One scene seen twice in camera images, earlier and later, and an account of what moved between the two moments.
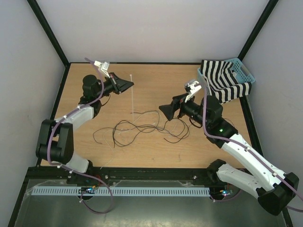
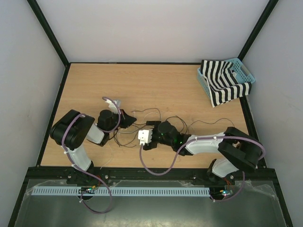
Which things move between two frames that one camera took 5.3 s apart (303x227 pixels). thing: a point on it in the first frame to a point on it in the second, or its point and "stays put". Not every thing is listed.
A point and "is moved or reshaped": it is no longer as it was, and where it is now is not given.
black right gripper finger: [169, 110] to [154, 123]
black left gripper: [116, 81] to [127, 120]
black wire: [176, 142] is moved or reshaped
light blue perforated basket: [242, 74] stays put
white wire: [126, 129] to [124, 130]
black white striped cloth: [222, 81] stays put
